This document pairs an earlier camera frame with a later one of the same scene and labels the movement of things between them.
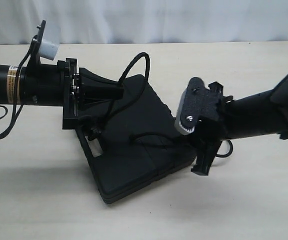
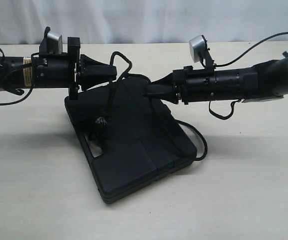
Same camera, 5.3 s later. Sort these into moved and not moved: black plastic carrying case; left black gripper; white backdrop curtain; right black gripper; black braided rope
Moved: black braided rope; left black gripper; right black gripper
Not moved: black plastic carrying case; white backdrop curtain
